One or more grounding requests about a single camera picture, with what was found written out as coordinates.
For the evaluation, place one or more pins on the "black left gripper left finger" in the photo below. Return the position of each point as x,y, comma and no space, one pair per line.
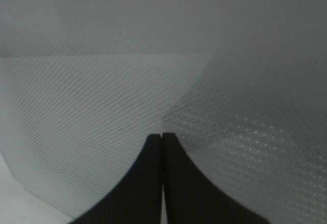
137,198

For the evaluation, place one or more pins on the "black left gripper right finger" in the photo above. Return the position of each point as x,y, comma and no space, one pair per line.
191,197

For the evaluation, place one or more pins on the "white microwave door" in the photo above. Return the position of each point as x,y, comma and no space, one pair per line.
242,84

